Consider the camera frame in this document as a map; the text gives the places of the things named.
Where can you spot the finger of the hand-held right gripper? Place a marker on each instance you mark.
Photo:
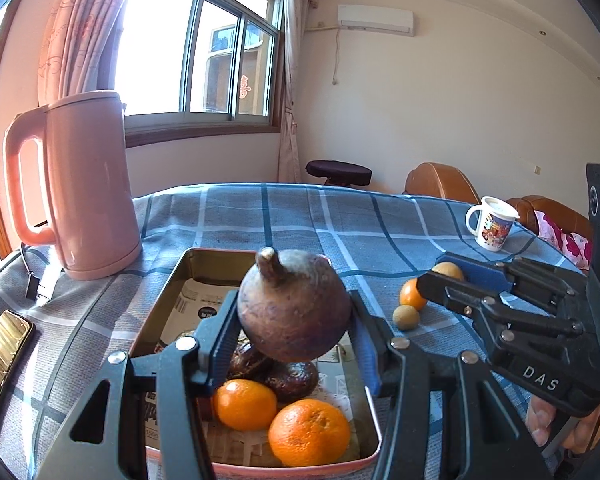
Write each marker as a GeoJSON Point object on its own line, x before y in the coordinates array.
{"type": "Point", "coordinates": [485, 272]}
{"type": "Point", "coordinates": [450, 292]}

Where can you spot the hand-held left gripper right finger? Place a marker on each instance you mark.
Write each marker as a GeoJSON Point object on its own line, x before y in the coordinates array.
{"type": "Point", "coordinates": [365, 357]}

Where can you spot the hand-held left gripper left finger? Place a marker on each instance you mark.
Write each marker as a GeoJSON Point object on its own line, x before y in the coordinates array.
{"type": "Point", "coordinates": [225, 332]}

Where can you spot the tan longan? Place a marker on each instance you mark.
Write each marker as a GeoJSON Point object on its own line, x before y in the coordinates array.
{"type": "Point", "coordinates": [406, 318]}
{"type": "Point", "coordinates": [450, 271]}

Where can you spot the brown water chestnut with sprout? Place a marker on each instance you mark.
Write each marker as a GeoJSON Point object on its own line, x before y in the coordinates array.
{"type": "Point", "coordinates": [290, 310]}

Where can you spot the pink metal tin box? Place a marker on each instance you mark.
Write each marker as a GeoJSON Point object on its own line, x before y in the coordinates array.
{"type": "Point", "coordinates": [205, 262]}

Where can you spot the orange mandarin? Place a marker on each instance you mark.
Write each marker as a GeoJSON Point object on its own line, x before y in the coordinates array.
{"type": "Point", "coordinates": [245, 405]}
{"type": "Point", "coordinates": [307, 432]}
{"type": "Point", "coordinates": [411, 296]}

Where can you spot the person's right hand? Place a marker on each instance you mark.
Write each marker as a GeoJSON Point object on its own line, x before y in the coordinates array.
{"type": "Point", "coordinates": [540, 420]}

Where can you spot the white cartoon print mug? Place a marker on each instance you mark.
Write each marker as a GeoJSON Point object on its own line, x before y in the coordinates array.
{"type": "Point", "coordinates": [495, 234]}

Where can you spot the pink floral cushion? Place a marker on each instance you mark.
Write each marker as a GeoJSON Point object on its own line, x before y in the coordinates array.
{"type": "Point", "coordinates": [565, 242]}

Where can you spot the brown leather armchair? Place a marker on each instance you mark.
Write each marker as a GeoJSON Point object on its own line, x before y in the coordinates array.
{"type": "Point", "coordinates": [555, 207]}

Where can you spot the brown wooden chair back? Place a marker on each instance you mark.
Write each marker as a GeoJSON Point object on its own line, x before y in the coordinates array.
{"type": "Point", "coordinates": [440, 180]}

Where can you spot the dark round stool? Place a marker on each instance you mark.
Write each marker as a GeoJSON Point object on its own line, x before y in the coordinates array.
{"type": "Point", "coordinates": [337, 170]}

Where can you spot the black power plug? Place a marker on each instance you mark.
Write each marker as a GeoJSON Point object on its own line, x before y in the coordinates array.
{"type": "Point", "coordinates": [36, 285]}

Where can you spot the pink electric kettle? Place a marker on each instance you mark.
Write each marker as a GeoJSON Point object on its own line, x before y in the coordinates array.
{"type": "Point", "coordinates": [90, 185]}

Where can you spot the smartphone with reflective screen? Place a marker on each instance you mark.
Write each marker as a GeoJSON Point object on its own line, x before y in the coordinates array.
{"type": "Point", "coordinates": [5, 360]}

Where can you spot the pale tied curtain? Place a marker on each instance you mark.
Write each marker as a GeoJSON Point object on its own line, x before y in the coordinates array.
{"type": "Point", "coordinates": [290, 110]}

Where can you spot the red paper window decal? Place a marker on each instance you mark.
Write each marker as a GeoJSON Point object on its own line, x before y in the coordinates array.
{"type": "Point", "coordinates": [245, 87]}

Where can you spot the sliding glass window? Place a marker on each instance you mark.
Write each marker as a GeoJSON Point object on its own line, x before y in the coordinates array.
{"type": "Point", "coordinates": [220, 60]}

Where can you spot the pink patterned curtain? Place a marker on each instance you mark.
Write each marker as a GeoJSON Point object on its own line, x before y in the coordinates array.
{"type": "Point", "coordinates": [75, 35]}

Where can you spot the white wall air conditioner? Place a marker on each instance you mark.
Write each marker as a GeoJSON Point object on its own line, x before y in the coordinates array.
{"type": "Point", "coordinates": [375, 17]}

